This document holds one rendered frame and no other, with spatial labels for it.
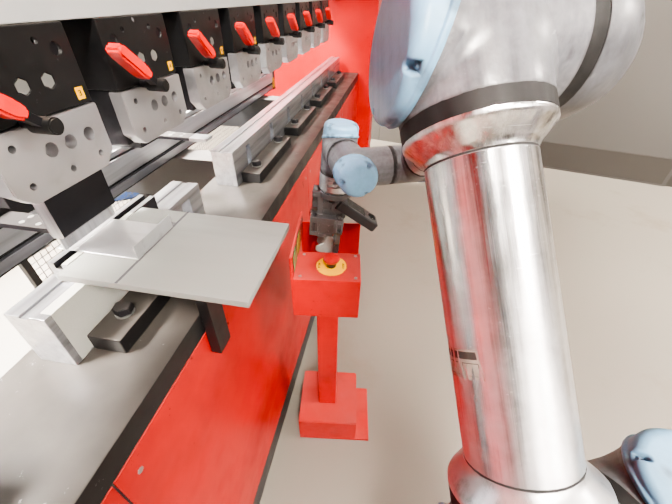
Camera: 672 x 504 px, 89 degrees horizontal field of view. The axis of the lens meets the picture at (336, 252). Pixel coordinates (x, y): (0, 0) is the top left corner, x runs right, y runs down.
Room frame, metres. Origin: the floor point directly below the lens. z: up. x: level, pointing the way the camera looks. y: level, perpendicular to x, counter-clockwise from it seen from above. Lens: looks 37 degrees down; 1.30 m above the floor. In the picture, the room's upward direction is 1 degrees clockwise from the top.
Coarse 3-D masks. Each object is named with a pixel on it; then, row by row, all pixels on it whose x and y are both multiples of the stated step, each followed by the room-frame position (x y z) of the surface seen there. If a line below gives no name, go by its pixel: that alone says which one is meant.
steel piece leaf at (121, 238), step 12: (168, 216) 0.44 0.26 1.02; (108, 228) 0.43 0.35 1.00; (120, 228) 0.44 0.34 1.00; (132, 228) 0.44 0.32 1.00; (144, 228) 0.44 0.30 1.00; (156, 228) 0.41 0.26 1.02; (168, 228) 0.44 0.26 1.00; (96, 240) 0.40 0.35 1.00; (108, 240) 0.40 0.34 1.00; (120, 240) 0.40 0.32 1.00; (132, 240) 0.40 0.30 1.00; (144, 240) 0.38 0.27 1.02; (156, 240) 0.40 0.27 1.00; (96, 252) 0.37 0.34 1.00; (108, 252) 0.37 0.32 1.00; (120, 252) 0.38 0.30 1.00; (132, 252) 0.38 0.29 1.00; (144, 252) 0.38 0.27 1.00
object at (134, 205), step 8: (136, 200) 0.53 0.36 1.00; (144, 200) 0.53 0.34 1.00; (152, 200) 0.54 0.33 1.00; (128, 208) 0.50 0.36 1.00; (136, 208) 0.50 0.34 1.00; (112, 216) 0.47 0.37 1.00; (120, 216) 0.48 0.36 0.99; (56, 256) 0.37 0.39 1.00; (64, 256) 0.37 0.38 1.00; (48, 264) 0.35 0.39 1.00; (56, 264) 0.35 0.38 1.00; (56, 272) 0.35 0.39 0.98
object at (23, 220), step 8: (0, 208) 0.47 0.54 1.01; (16, 208) 0.49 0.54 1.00; (24, 208) 0.50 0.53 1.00; (32, 208) 0.51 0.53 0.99; (0, 216) 0.46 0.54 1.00; (8, 216) 0.46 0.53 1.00; (16, 216) 0.46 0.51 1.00; (24, 216) 0.46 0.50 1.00; (32, 216) 0.46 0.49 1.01; (0, 224) 0.44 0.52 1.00; (8, 224) 0.44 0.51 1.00; (16, 224) 0.44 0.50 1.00; (24, 224) 0.44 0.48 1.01; (32, 224) 0.44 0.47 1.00; (40, 224) 0.44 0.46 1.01; (48, 232) 0.43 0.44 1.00
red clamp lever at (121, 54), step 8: (112, 48) 0.49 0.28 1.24; (120, 48) 0.49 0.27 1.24; (112, 56) 0.49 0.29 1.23; (120, 56) 0.49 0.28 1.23; (128, 56) 0.50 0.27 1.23; (136, 56) 0.52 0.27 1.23; (120, 64) 0.50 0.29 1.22; (128, 64) 0.50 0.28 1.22; (136, 64) 0.51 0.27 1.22; (144, 64) 0.52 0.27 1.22; (136, 72) 0.51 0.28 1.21; (144, 72) 0.52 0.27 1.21; (144, 80) 0.56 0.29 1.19; (152, 80) 0.54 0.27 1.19; (160, 80) 0.55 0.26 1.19; (152, 88) 0.55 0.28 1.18; (160, 88) 0.54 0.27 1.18; (168, 88) 0.55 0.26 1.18
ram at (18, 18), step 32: (0, 0) 0.40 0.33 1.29; (32, 0) 0.44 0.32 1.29; (64, 0) 0.48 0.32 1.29; (96, 0) 0.53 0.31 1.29; (128, 0) 0.59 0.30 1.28; (160, 0) 0.67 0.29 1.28; (192, 0) 0.76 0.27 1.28; (224, 0) 0.90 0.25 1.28; (256, 0) 1.09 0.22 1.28; (288, 0) 1.37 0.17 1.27; (320, 0) 1.87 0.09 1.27
